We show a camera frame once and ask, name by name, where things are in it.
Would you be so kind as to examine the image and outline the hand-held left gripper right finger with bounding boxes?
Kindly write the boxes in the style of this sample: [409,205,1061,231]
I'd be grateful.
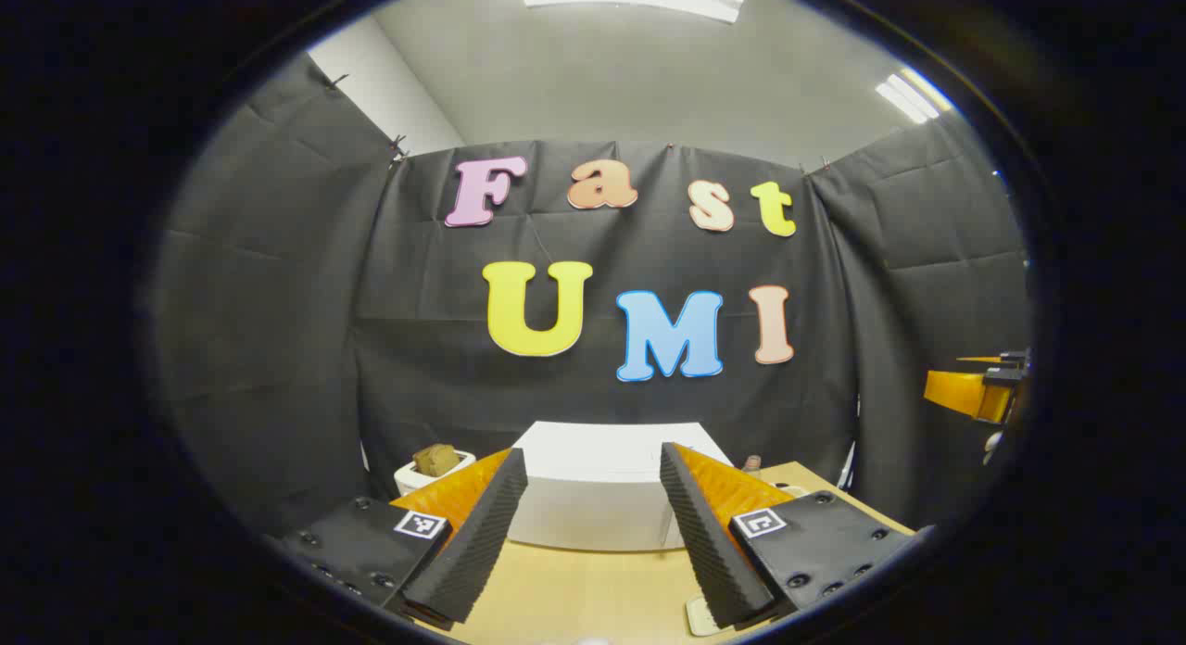
[660,441,918,629]

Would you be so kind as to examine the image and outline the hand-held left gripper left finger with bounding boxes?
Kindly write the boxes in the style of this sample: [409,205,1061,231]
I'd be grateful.
[264,446,529,632]

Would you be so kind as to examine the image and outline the white microwave oven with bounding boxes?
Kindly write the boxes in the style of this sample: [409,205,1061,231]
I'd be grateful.
[505,421,738,553]

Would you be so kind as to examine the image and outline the pale green square plate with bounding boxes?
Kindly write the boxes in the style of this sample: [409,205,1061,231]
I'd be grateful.
[684,594,742,639]

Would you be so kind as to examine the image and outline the white toaster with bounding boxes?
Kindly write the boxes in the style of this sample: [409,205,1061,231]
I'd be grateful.
[394,449,478,498]

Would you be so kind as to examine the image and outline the brown bread slice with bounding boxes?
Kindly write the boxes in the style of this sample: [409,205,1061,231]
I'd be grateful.
[412,444,461,477]

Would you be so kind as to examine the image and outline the black backdrop cloth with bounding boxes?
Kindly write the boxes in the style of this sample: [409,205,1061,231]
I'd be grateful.
[148,52,1034,535]

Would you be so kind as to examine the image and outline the long ceiling light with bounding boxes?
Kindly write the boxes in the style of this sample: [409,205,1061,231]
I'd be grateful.
[876,66,955,125]

